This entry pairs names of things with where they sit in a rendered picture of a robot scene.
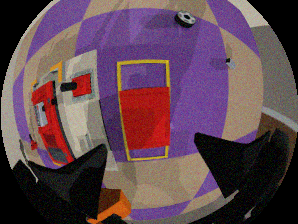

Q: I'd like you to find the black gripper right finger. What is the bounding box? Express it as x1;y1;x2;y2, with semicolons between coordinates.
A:
193;131;270;198

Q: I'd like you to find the yellow rectangular outline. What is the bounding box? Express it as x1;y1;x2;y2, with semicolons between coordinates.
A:
117;59;170;161

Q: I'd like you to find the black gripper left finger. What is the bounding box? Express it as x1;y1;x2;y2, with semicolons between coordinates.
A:
28;144;108;220

